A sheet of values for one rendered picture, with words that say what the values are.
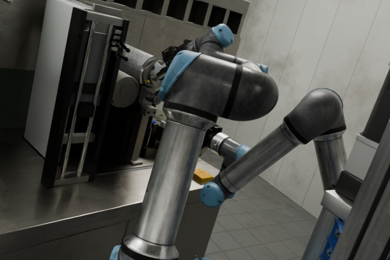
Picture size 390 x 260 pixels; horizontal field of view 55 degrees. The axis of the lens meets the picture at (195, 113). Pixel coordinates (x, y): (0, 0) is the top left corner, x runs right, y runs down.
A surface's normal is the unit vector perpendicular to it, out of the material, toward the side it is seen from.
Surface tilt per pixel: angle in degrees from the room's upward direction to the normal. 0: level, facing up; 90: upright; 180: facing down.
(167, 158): 72
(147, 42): 90
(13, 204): 0
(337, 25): 90
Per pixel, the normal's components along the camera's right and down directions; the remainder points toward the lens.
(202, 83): 0.06, -0.03
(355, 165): -0.81, -0.07
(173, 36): 0.69, 0.37
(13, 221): 0.27, -0.93
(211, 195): -0.39, 0.13
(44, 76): -0.67, 0.00
